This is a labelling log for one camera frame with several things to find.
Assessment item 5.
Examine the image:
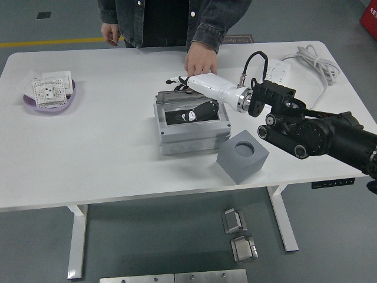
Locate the person's left hand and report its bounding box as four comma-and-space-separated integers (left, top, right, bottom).
184, 41, 218, 77

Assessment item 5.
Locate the grey cube with round hole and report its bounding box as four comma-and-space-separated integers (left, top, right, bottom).
216, 130, 271, 186

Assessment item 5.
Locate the brown floor sign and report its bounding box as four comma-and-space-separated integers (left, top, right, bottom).
223, 35, 253, 45

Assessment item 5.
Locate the red box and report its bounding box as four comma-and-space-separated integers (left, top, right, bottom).
359, 5, 377, 41

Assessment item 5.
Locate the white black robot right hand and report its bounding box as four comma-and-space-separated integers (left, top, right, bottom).
164, 73, 245, 124

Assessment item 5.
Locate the person's right hand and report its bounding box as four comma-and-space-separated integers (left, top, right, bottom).
101, 22, 121, 47

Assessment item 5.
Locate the transparent hinged box lid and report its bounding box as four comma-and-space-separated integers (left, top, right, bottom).
156, 88, 220, 107

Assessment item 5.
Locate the white table leg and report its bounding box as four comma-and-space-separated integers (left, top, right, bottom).
266, 184, 299, 253
66, 203, 89, 281

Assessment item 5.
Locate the white power strip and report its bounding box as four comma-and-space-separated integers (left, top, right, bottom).
264, 58, 292, 89

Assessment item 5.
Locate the grey metal plate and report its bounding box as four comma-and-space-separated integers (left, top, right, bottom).
99, 274, 175, 283
174, 268, 248, 283

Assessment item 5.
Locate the grey electrical enclosure box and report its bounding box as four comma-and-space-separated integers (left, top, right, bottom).
153, 91, 232, 156

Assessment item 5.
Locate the black table control panel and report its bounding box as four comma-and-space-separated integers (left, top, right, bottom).
311, 178, 355, 189

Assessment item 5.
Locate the yellow floor tape line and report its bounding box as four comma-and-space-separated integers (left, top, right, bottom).
0, 35, 126, 48

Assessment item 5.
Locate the white power cord with plug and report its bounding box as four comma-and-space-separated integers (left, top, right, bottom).
279, 44, 341, 109

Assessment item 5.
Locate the grey metal foot block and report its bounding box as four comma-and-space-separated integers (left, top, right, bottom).
230, 235, 259, 264
221, 208, 248, 235

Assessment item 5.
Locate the white socket panel with holes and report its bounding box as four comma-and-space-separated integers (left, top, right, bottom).
31, 78, 67, 107

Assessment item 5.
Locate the person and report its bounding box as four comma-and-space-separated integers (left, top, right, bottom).
97, 0, 253, 56

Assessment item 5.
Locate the plain white switch panel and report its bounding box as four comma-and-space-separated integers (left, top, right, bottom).
41, 70, 74, 95

